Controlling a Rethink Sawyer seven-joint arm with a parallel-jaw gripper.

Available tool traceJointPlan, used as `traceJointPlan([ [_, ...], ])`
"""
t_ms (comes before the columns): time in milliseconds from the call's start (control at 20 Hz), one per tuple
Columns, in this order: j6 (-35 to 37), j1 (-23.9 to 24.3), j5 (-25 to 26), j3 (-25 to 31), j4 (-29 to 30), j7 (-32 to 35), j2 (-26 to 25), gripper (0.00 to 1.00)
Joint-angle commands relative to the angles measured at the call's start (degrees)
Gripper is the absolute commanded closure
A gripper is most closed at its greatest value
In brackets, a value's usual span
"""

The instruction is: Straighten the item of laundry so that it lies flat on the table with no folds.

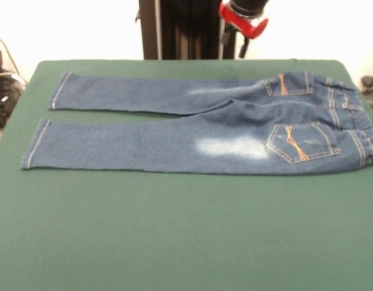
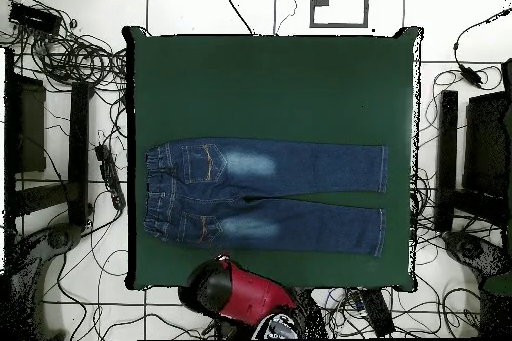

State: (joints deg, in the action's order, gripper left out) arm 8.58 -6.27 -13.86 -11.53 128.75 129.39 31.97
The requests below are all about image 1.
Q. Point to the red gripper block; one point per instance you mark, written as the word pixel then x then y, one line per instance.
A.
pixel 241 21

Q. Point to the blue denim jeans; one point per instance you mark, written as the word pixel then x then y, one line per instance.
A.
pixel 174 145

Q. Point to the grey chair base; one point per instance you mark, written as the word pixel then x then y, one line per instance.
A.
pixel 368 81

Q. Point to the dark green table cloth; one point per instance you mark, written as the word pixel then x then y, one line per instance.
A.
pixel 186 227

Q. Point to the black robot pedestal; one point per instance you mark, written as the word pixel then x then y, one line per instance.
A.
pixel 180 30

